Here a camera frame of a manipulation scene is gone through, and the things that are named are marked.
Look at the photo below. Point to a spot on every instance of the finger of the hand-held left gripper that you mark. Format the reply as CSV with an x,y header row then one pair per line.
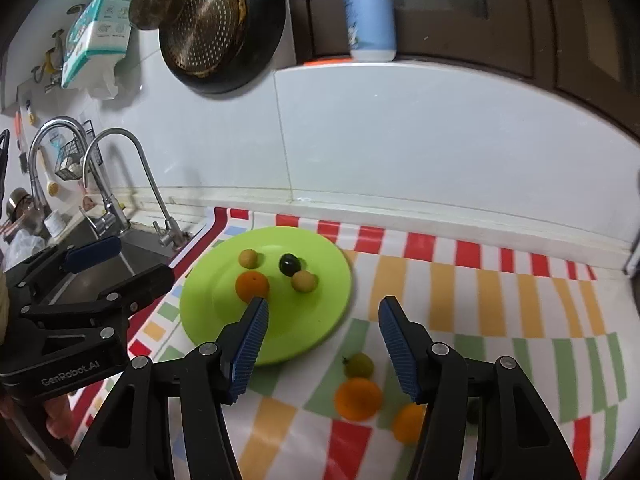
x,y
95,252
145,281

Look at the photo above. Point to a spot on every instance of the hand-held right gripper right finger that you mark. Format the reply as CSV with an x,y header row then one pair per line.
x,y
397,350

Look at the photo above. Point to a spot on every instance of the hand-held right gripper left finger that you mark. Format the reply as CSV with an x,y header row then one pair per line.
x,y
248,342

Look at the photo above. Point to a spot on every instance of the small green fruit with stem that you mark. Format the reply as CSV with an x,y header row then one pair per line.
x,y
359,365

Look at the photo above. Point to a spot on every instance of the green plate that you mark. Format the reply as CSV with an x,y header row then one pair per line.
x,y
305,320

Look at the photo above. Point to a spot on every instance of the orange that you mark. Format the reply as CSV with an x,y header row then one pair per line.
x,y
251,284
357,399
407,422

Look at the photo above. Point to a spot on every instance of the person's left hand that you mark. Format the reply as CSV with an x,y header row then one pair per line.
x,y
60,417

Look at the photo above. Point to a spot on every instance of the steel sink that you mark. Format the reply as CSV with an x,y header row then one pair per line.
x,y
135,260

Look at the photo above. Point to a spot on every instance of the small yellow-green fruit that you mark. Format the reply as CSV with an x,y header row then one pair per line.
x,y
248,258
304,281

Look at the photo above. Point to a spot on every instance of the dark grape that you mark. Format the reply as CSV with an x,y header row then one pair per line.
x,y
289,264

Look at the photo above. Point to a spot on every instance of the steel pot with lid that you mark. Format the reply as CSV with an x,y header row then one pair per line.
x,y
19,204

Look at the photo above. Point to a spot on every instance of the tall chrome gooseneck faucet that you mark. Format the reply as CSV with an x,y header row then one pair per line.
x,y
145,170

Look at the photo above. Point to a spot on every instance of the striped colourful tablecloth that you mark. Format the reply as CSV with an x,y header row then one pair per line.
x,y
500,320

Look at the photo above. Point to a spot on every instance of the chrome kitchen faucet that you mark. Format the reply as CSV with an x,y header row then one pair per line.
x,y
37,145

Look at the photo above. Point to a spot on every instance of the green and white tissue pack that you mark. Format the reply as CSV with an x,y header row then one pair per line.
x,y
97,35

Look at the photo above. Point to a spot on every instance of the brass colander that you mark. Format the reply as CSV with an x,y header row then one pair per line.
x,y
205,30

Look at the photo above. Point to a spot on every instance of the brass ladle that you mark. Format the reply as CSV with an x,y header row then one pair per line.
x,y
155,4

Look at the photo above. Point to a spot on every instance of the black wok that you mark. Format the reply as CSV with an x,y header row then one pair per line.
x,y
260,25

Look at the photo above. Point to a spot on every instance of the blue and white bottle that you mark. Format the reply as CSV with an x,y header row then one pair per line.
x,y
370,10

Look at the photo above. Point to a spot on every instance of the dark brown window frame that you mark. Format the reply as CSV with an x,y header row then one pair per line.
x,y
525,20

